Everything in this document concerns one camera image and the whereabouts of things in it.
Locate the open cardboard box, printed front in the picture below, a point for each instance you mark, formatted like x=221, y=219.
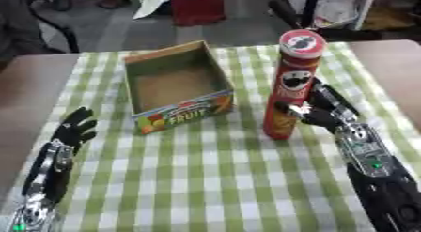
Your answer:
x=176, y=85

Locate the black chair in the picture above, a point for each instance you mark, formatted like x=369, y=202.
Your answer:
x=34, y=21

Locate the red bag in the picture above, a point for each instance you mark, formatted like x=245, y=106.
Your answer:
x=197, y=7

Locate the black tripod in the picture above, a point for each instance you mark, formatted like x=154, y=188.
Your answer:
x=296, y=10

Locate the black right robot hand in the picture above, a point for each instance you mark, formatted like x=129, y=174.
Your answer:
x=324, y=107

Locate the white hanging cloth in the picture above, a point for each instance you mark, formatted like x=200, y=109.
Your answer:
x=153, y=1

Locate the red cylindrical chips can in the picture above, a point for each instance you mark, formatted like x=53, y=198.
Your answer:
x=292, y=83

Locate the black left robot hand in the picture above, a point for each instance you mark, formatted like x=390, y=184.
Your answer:
x=73, y=130

